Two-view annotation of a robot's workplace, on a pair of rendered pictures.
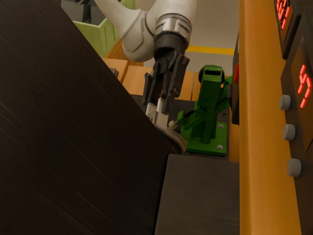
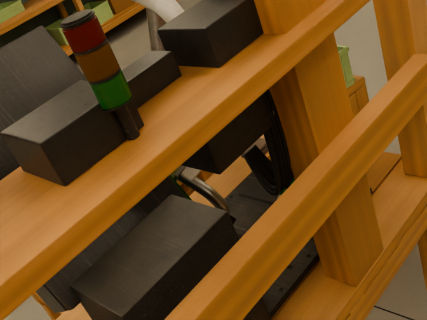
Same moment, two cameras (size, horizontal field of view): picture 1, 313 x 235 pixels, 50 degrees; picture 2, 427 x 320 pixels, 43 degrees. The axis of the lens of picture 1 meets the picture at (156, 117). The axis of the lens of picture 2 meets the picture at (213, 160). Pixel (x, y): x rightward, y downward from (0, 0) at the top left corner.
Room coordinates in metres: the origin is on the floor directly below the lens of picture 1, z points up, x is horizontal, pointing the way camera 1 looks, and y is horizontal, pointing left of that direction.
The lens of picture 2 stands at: (-0.28, -0.84, 1.88)
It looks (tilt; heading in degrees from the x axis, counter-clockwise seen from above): 30 degrees down; 44
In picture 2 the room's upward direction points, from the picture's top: 22 degrees counter-clockwise
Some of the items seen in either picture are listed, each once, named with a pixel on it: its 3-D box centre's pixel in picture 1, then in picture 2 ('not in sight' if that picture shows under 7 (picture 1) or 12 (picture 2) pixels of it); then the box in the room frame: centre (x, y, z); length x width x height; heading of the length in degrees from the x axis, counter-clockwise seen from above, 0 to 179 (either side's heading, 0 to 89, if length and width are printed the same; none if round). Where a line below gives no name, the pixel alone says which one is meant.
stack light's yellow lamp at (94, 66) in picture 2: not in sight; (97, 61); (0.19, -0.24, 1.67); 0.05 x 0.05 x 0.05
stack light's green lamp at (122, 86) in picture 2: not in sight; (111, 89); (0.19, -0.24, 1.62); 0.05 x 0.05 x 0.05
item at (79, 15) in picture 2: not in sight; (83, 32); (0.19, -0.24, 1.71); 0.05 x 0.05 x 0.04
